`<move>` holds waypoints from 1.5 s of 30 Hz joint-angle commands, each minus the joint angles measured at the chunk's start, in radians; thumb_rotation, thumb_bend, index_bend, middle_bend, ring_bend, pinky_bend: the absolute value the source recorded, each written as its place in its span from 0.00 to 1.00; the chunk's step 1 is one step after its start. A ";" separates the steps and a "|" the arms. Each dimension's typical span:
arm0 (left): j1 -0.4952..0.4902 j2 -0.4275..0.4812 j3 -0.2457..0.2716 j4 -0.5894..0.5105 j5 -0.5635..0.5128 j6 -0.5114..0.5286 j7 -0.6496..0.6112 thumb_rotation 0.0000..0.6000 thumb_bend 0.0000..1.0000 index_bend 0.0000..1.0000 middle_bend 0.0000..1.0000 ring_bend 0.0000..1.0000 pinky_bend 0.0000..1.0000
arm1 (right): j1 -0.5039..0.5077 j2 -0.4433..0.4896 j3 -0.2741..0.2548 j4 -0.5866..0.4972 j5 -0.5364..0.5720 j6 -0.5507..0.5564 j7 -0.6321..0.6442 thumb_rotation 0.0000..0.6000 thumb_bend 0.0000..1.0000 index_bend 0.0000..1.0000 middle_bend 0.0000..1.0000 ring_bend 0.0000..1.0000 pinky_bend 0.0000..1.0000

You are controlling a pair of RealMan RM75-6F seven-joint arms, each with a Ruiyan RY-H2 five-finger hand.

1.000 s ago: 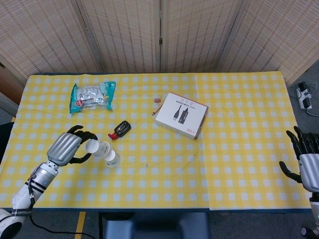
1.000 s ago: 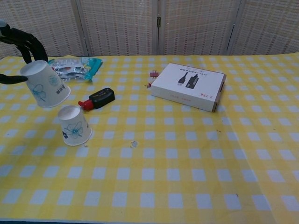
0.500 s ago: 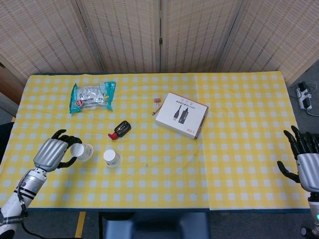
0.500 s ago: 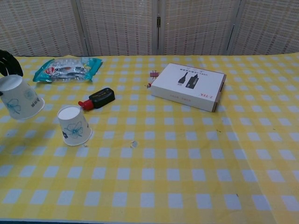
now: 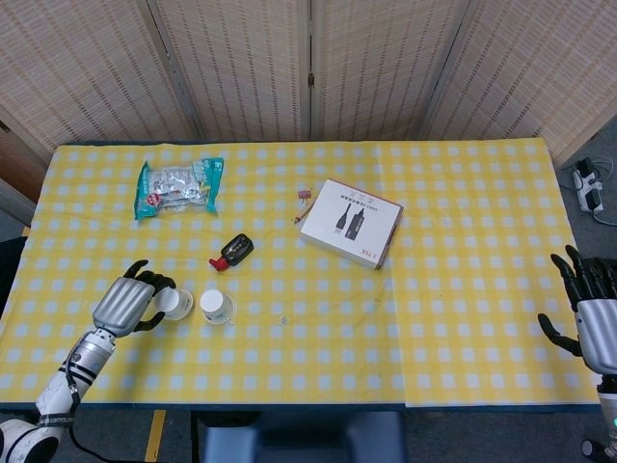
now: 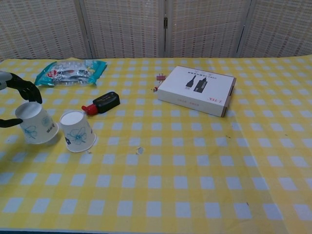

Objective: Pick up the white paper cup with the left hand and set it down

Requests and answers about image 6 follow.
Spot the white paper cup blue flower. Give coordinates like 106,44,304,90
59,110,97,154
15,101,60,145

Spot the woven folding screen panel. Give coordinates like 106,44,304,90
165,0,255,59
79,0,164,59
0,0,95,61
235,0,312,59

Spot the green silver snack bag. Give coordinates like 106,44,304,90
34,60,108,87

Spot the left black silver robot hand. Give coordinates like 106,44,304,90
0,70,43,129

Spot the white cardboard adapter box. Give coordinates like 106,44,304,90
157,65,237,118

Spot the yellow white checked tablecloth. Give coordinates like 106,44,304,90
214,56,312,234
0,57,290,234

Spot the black bottle red cap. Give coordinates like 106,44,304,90
81,91,121,117

